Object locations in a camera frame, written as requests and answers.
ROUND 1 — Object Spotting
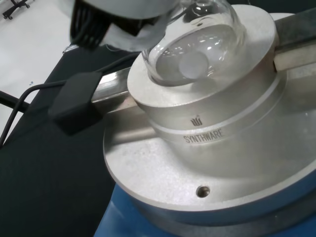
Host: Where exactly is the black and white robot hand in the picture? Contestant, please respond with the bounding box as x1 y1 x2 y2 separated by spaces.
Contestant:
69 0 179 52

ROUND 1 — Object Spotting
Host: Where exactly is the heater with blue base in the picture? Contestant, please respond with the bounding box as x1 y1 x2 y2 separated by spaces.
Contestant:
48 4 316 237

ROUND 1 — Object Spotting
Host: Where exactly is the black bench cloth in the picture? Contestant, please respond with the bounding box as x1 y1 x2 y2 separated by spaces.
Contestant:
0 45 140 237

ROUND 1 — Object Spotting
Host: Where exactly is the thin black cable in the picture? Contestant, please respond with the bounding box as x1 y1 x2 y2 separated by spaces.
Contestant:
0 53 135 149

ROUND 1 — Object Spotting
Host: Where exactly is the thick black cable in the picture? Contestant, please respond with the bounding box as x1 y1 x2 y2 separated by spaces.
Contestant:
0 90 31 110

